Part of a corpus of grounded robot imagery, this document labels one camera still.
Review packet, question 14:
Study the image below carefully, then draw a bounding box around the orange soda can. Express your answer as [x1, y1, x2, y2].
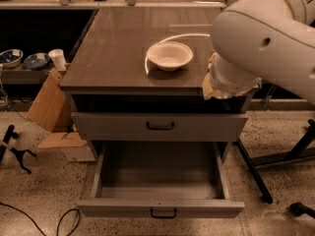
[214, 94, 233, 100]

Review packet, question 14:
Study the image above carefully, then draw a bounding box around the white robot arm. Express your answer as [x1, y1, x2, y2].
[210, 0, 315, 104]

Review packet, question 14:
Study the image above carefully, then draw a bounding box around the grey drawer cabinet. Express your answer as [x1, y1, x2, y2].
[61, 6, 251, 156]

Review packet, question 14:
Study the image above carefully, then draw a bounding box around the open grey middle drawer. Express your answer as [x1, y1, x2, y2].
[78, 142, 244, 219]

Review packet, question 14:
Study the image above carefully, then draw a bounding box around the closed grey top drawer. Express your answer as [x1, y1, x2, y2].
[72, 112, 247, 142]

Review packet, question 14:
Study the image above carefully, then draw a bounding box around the white paper bowl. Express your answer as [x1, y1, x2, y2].
[147, 41, 194, 72]

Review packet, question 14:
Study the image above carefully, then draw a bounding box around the black metal stand leg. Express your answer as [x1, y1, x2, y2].
[234, 119, 315, 204]

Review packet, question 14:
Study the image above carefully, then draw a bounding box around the black caster foot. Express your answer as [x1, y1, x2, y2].
[289, 203, 315, 218]

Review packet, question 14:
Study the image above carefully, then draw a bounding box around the flat cardboard piece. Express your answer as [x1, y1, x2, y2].
[38, 133, 87, 148]

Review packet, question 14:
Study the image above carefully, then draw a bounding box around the white paper cup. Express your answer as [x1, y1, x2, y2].
[48, 49, 66, 71]

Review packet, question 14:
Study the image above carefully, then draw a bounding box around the dark blue bowl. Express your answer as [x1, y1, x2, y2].
[24, 53, 50, 71]

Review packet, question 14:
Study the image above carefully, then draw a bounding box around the grey side shelf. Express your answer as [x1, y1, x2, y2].
[1, 64, 54, 85]

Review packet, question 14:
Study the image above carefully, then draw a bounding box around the blue patterned bowl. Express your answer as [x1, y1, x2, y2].
[0, 49, 24, 68]

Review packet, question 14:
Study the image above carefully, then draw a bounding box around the black tripod stand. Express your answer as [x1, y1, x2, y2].
[0, 125, 36, 174]

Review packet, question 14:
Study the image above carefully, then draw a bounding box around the black floor cable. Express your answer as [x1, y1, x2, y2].
[0, 200, 82, 236]

